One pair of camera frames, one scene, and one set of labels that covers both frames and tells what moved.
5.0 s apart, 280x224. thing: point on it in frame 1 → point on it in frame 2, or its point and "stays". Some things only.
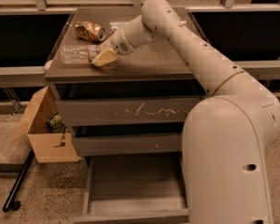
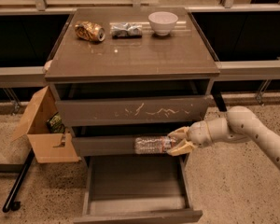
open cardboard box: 47,147 stays
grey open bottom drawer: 134,189 stays
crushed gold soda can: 90,30 stays
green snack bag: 55,124 stays
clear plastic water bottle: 77,54 → 151,145
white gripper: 118,43 → 198,134
